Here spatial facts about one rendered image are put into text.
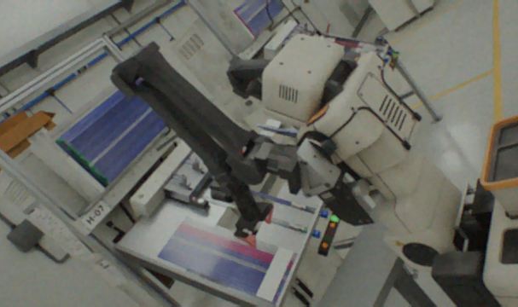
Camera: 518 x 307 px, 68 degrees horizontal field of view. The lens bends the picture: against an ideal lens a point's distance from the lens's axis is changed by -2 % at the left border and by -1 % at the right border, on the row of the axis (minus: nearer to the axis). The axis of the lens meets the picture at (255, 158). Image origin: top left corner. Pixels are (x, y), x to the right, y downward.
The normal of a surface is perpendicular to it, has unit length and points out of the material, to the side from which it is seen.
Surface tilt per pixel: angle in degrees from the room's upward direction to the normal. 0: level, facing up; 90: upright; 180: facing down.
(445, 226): 82
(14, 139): 80
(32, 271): 90
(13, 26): 90
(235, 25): 90
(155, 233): 43
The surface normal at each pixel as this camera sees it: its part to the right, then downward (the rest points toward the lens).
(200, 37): -0.41, 0.62
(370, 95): 0.50, -0.36
